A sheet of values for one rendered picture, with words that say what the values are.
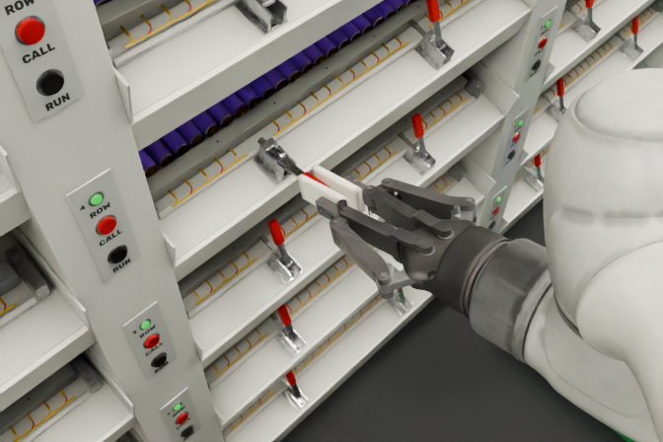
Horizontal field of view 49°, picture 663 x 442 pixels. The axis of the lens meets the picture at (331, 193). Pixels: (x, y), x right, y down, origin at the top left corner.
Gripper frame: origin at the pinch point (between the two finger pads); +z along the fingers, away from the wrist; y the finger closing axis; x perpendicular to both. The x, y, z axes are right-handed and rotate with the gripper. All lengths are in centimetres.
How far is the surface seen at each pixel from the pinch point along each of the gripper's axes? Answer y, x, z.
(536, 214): 76, -74, 28
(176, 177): -10.2, 3.7, 11.7
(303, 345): 0.7, -39.3, 17.3
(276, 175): -1.0, -0.5, 7.8
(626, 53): 96, -39, 19
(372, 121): 13.0, -1.7, 7.1
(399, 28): 24.4, 3.7, 12.3
